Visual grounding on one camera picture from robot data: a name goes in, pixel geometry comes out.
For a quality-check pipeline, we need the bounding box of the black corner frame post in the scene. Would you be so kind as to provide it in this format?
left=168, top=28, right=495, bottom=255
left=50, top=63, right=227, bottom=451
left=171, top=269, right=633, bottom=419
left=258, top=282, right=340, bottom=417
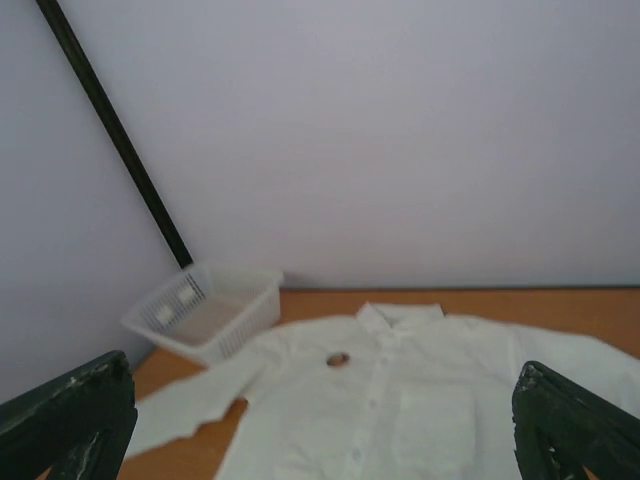
left=36, top=0, right=193, bottom=269

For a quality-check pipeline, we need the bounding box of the white perforated plastic basket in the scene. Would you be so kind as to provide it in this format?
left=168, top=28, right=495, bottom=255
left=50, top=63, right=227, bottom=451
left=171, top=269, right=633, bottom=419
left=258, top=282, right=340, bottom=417
left=121, top=263, right=284, bottom=366

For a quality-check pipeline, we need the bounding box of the colourful round brooch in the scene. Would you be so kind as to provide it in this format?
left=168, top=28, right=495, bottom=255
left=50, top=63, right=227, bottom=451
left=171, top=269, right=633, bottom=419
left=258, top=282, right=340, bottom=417
left=326, top=352, right=351, bottom=368

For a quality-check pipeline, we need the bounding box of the white button-up shirt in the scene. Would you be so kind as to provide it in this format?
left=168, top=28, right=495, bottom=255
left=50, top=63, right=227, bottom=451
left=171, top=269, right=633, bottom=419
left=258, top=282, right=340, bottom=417
left=127, top=304, right=639, bottom=479

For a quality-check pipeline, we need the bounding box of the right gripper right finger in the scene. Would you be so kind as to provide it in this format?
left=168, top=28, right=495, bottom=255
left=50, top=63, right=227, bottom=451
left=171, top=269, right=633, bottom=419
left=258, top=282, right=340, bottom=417
left=511, top=361, right=639, bottom=479

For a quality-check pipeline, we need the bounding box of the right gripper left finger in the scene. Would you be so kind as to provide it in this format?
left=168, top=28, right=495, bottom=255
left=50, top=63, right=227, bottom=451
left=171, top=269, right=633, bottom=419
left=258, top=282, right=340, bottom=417
left=1, top=350, right=138, bottom=479

